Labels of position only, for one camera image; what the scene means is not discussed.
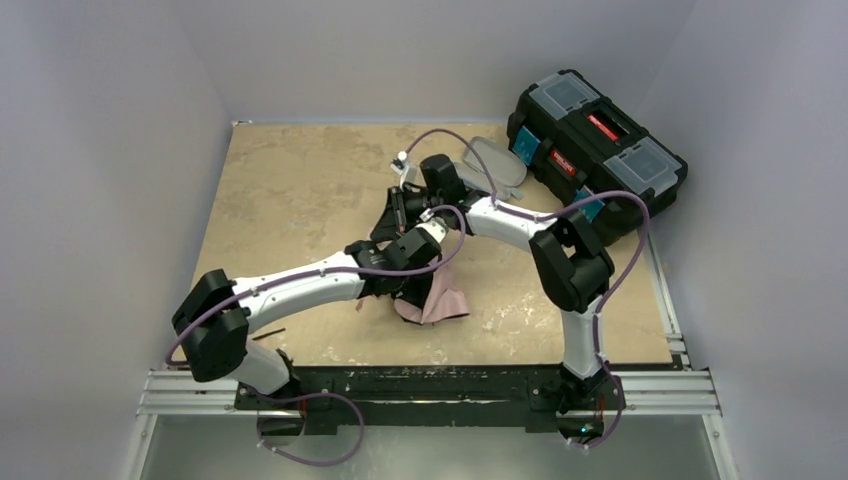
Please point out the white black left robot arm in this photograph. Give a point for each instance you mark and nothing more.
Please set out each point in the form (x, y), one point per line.
(216, 321)

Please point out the aluminium rail frame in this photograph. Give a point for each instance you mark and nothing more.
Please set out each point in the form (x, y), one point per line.
(647, 391)

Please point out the light blue glasses case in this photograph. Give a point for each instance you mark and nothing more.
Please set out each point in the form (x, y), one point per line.
(506, 170)

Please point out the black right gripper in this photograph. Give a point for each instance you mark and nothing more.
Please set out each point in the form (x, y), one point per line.
(400, 211)

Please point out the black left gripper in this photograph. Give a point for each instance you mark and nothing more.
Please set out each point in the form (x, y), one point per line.
(411, 283)

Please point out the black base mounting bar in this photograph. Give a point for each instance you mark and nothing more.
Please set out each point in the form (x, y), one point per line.
(530, 397)

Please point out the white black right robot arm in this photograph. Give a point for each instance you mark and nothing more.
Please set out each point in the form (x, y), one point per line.
(572, 264)

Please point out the orange and black tool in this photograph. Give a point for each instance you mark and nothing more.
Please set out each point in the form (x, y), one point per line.
(268, 334)

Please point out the pink and black folding umbrella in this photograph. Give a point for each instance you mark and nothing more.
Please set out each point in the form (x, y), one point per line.
(430, 298)

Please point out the black toolbox with clear lids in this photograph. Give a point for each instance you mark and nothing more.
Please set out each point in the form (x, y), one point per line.
(577, 142)

